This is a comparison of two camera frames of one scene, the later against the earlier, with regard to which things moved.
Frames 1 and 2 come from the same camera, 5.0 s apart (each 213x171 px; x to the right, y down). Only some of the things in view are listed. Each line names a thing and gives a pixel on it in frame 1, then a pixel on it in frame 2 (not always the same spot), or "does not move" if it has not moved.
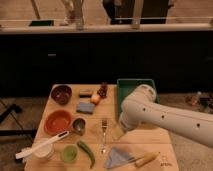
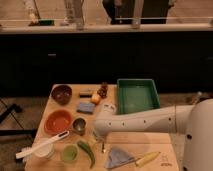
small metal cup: [79, 125] does not move
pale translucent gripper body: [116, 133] to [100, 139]
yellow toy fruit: [95, 98] does not move
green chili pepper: [88, 151] does not move
